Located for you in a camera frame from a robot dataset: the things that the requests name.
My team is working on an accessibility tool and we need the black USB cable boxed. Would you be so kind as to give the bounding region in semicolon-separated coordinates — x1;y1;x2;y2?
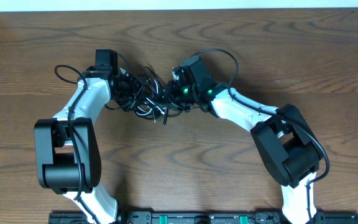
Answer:
104;65;186;127

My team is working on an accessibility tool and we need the white USB cable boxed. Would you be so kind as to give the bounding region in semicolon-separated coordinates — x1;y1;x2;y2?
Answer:
134;79;167;118

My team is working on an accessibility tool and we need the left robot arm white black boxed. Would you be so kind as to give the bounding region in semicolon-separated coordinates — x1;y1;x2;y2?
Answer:
34;49;135;223

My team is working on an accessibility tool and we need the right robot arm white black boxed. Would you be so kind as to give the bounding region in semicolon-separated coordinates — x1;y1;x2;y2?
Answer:
163;55;326;223

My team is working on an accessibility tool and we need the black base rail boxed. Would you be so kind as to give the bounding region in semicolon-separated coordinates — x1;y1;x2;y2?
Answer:
48;210;358;224

